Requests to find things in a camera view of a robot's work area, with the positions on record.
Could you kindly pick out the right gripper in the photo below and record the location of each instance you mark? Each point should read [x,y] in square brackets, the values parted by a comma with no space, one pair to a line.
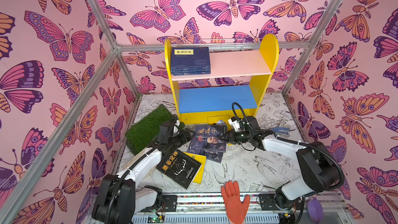
[232,136]

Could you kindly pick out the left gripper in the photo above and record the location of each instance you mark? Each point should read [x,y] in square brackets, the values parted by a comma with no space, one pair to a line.
[186,135]

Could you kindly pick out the dark purple cover book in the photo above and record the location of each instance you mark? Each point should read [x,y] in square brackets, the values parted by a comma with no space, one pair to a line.
[208,137]

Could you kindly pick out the navy book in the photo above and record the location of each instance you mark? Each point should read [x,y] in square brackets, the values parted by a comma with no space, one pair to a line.
[192,74]
[173,72]
[190,57]
[190,68]

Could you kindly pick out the yellow cartoon cover book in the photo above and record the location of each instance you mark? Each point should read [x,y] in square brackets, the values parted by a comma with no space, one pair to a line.
[218,119]

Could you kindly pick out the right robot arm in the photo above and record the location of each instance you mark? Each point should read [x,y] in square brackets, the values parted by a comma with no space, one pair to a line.
[319,170]

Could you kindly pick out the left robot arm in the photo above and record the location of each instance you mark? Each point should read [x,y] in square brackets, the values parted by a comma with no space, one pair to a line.
[118,198]

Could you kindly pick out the beige cloth glove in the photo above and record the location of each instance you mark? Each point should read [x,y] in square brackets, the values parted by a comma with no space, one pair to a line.
[141,165]

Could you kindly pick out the green artificial grass mat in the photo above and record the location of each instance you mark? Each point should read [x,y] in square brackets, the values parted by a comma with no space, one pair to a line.
[142,133]

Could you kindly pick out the black book yellow title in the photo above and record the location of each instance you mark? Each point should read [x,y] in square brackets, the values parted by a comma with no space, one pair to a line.
[180,167]

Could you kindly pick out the yellow pink blue bookshelf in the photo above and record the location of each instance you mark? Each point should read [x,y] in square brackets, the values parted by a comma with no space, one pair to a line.
[237,76]

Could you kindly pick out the red rubber glove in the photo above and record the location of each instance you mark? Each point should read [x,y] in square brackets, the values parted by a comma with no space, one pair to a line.
[235,208]

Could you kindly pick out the green circuit board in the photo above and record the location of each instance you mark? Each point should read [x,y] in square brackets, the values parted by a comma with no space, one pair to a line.
[154,219]

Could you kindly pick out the purple plastic scoop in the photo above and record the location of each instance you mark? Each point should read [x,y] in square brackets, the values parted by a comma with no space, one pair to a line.
[315,211]

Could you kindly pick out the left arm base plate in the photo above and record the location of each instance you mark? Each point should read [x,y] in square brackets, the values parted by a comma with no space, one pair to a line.
[167,203]

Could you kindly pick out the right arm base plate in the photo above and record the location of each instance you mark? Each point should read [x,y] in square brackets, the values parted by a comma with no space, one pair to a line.
[275,202]

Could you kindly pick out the aluminium rail base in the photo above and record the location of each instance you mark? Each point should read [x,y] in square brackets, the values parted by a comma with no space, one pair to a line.
[208,208]

